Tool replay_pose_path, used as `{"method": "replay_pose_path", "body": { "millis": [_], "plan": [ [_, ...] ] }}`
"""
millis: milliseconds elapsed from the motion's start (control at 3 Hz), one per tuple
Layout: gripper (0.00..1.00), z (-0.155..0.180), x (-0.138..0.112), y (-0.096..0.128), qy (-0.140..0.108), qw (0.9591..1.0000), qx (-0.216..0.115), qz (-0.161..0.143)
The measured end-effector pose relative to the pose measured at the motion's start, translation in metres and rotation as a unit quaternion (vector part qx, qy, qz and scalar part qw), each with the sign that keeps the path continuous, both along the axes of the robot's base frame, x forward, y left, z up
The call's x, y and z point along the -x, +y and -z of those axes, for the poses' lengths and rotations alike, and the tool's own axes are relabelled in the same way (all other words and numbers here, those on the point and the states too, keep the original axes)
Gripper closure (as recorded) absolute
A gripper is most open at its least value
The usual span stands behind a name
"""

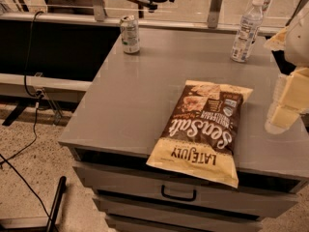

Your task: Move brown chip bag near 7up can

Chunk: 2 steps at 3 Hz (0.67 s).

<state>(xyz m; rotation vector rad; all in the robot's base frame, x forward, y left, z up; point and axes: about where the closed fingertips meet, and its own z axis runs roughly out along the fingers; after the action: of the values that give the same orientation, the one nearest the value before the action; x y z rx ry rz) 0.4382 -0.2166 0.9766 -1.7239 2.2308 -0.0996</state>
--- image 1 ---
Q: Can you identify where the black power cable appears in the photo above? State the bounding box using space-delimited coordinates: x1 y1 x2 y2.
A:
0 11 52 224

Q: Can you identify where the clear plastic water bottle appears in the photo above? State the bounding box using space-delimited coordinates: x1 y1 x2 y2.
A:
231 0 265 63

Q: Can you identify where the green 7up soda can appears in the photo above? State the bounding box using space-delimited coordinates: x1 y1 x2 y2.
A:
120 15 140 54

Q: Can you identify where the grey drawer cabinet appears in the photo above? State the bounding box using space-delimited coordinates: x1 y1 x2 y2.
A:
60 28 309 232

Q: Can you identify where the black drawer handle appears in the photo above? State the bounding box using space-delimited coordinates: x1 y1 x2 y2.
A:
160 185 197 202

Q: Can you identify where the black metal floor stand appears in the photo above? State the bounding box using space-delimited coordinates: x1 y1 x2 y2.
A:
0 175 68 232

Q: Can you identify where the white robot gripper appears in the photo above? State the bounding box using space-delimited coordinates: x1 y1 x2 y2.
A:
269 2 309 129

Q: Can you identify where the brown Late July chip bag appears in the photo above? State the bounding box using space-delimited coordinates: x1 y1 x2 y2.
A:
147 80 252 188

